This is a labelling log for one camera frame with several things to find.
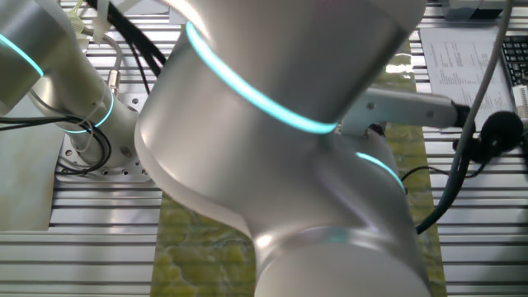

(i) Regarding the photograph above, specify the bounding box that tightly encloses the green marble pattern mat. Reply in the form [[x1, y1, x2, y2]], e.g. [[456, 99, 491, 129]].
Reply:
[[150, 39, 449, 297]]

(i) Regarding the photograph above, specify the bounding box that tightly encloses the blank white paper sheet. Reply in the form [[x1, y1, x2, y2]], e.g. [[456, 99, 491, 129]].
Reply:
[[107, 0, 171, 17]]

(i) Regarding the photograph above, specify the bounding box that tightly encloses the printed table paper sheet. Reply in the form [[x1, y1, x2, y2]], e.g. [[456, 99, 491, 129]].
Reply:
[[419, 26, 516, 134]]

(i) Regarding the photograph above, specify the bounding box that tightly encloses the yellow fly swatter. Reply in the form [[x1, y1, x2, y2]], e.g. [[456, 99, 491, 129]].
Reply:
[[65, 0, 90, 40]]

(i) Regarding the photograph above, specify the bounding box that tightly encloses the grey box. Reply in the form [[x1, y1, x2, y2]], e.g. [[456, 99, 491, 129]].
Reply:
[[440, 0, 482, 22]]

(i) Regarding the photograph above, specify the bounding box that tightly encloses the black round knob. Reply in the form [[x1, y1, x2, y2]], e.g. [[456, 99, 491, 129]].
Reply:
[[453, 110, 525, 164]]

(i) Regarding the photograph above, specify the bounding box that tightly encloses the black and white box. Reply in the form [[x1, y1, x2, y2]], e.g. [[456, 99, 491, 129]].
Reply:
[[469, 0, 512, 21]]

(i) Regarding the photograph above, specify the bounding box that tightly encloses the black keyboard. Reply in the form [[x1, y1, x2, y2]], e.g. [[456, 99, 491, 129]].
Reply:
[[501, 35, 528, 87]]

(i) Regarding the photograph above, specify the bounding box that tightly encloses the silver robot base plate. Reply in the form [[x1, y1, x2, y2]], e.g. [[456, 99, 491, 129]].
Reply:
[[55, 92, 153, 184]]

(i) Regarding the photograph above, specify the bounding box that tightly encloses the thick black cable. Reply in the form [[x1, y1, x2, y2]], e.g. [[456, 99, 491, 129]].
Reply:
[[86, 0, 168, 78], [126, 40, 152, 97]]

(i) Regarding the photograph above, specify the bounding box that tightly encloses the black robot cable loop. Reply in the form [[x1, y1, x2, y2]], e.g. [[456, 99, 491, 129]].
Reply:
[[0, 115, 113, 177]]

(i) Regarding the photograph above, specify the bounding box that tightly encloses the thin black cable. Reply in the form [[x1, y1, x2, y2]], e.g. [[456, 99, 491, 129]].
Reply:
[[400, 164, 488, 185]]

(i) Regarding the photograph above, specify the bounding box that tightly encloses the grey hose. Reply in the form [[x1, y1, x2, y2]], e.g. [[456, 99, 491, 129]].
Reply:
[[82, 27, 125, 96]]

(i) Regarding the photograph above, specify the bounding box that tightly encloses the white strap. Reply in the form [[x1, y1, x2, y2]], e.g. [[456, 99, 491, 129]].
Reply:
[[92, 0, 113, 45]]

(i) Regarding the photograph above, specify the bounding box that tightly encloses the thin grey cable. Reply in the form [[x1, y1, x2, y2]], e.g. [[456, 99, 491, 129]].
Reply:
[[415, 0, 516, 235]]

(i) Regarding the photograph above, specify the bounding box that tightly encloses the silver ribbed camera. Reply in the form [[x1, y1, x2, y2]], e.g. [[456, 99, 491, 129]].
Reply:
[[511, 84, 528, 120]]

